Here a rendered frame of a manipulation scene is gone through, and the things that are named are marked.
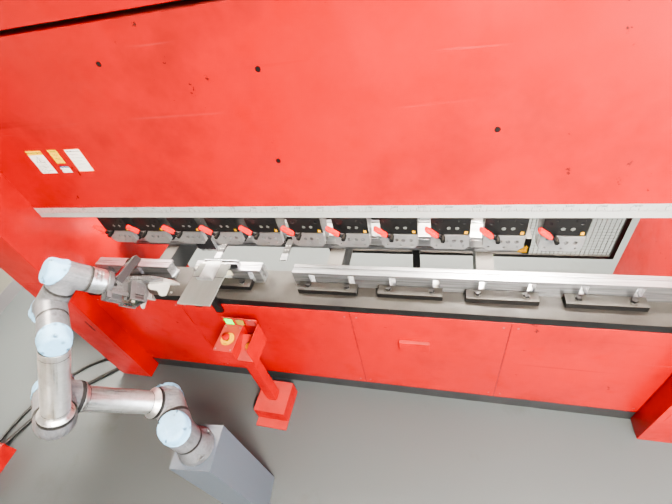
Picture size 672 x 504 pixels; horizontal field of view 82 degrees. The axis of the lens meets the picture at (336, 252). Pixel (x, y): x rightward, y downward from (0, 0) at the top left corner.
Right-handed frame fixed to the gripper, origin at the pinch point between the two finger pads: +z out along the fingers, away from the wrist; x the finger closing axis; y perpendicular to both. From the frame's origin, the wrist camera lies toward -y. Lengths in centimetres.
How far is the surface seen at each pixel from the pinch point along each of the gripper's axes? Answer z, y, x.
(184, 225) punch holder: 22, -48, -26
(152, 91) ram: -21, -62, 20
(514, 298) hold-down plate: 112, 9, 83
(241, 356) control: 65, 6, -41
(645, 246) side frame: 176, -13, 141
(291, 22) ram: -12, -51, 75
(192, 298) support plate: 38, -21, -43
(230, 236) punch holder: 37, -41, -12
